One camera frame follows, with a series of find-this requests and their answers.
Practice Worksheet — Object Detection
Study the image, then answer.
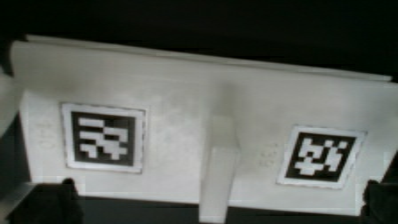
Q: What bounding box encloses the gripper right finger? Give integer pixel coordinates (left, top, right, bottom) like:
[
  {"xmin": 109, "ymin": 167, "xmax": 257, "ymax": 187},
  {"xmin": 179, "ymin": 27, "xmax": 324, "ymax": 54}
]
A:
[{"xmin": 360, "ymin": 180, "xmax": 398, "ymax": 224}]

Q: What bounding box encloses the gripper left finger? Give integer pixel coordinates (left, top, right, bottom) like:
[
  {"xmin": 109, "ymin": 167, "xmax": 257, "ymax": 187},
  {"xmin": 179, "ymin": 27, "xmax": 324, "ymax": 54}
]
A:
[{"xmin": 5, "ymin": 178, "xmax": 83, "ymax": 224}]

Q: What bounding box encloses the white cabinet door panel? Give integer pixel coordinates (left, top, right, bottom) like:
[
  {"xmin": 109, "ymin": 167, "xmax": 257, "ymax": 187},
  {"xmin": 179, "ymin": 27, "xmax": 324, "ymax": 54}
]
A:
[{"xmin": 10, "ymin": 37, "xmax": 398, "ymax": 222}]

